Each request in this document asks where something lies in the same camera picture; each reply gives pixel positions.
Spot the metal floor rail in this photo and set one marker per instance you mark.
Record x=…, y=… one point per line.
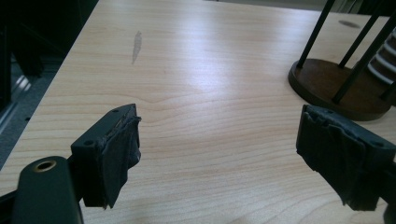
x=9, y=116

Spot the black stand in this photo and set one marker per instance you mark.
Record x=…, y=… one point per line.
x=29, y=62

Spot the round dark table grommet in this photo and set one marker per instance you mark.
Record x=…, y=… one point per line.
x=348, y=24

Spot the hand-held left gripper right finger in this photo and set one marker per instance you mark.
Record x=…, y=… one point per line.
x=339, y=149

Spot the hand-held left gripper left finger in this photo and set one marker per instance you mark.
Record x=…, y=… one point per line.
x=93, y=155

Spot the stack of brown paper cups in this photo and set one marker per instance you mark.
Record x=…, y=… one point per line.
x=386, y=63

